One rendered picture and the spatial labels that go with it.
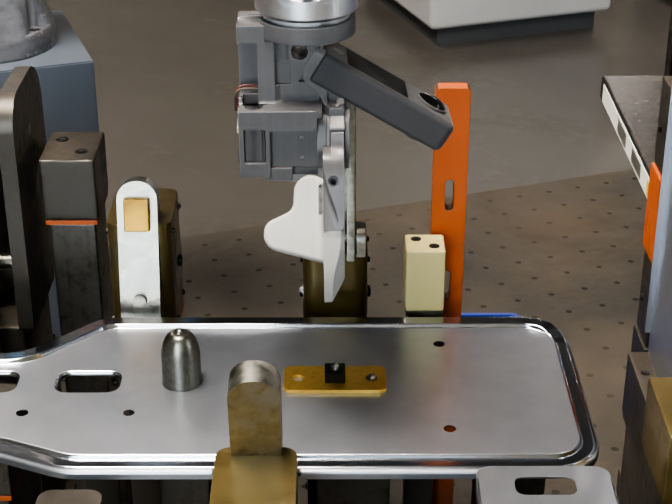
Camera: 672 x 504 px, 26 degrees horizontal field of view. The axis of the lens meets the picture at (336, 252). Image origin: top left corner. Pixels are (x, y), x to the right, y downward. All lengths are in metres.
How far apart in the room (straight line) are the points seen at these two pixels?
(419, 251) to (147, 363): 0.25
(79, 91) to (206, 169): 2.47
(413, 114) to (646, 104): 0.68
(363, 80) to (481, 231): 1.09
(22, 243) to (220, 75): 3.51
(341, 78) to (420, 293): 0.29
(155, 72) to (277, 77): 3.79
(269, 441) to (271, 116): 0.23
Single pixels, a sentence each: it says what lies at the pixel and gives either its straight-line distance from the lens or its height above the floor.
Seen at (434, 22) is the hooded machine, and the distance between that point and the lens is 5.01.
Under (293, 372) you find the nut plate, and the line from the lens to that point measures 1.21.
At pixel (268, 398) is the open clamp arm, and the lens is 0.99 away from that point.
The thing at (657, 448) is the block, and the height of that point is 1.03.
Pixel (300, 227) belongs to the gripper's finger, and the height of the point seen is 1.17.
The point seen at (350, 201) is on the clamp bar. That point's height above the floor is 1.10.
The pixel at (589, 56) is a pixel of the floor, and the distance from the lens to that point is 5.05.
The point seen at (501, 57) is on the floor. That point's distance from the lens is 4.99.
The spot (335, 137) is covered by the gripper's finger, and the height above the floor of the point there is 1.23.
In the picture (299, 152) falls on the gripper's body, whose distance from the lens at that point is 1.07.
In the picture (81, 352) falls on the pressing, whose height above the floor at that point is 1.00.
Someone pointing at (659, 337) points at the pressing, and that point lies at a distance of 1.22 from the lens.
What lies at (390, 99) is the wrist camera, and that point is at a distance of 1.07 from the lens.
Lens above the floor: 1.64
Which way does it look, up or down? 27 degrees down
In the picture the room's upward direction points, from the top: straight up
